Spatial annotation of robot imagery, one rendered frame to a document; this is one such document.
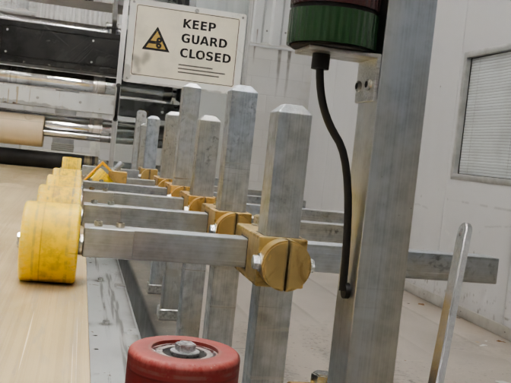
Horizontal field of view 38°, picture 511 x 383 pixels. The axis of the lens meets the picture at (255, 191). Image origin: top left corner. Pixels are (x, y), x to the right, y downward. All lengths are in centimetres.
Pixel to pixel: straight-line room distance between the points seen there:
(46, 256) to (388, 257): 36
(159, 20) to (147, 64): 18
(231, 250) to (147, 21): 231
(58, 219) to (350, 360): 35
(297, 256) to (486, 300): 477
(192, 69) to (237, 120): 206
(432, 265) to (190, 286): 51
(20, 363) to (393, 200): 27
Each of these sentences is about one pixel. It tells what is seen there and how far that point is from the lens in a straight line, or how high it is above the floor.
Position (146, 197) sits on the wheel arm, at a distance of 126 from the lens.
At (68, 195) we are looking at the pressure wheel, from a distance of 99.
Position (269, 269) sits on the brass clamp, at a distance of 71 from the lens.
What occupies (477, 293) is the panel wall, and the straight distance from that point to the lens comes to 557.
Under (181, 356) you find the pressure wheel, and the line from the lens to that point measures 53.
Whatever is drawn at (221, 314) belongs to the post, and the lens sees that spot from 100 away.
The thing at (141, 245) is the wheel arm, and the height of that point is 95.
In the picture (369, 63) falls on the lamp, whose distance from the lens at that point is 51.
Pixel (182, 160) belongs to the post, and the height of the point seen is 102.
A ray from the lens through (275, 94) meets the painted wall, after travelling 967.
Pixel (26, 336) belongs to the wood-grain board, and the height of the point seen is 90.
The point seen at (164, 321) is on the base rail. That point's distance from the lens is 150.
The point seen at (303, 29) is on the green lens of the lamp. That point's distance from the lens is 49.
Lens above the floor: 105
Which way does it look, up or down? 3 degrees down
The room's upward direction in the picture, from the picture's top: 6 degrees clockwise
